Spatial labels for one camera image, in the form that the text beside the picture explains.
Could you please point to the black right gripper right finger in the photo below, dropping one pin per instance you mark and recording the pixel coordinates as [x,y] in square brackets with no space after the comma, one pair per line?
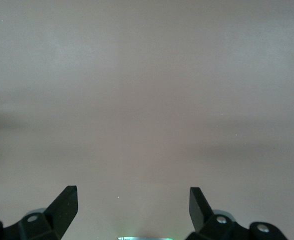
[199,212]

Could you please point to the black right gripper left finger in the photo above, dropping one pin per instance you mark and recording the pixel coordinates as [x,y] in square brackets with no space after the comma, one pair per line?
[62,212]

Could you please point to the brown table cover sheet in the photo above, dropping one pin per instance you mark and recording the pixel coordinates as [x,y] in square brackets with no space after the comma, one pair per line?
[146,87]

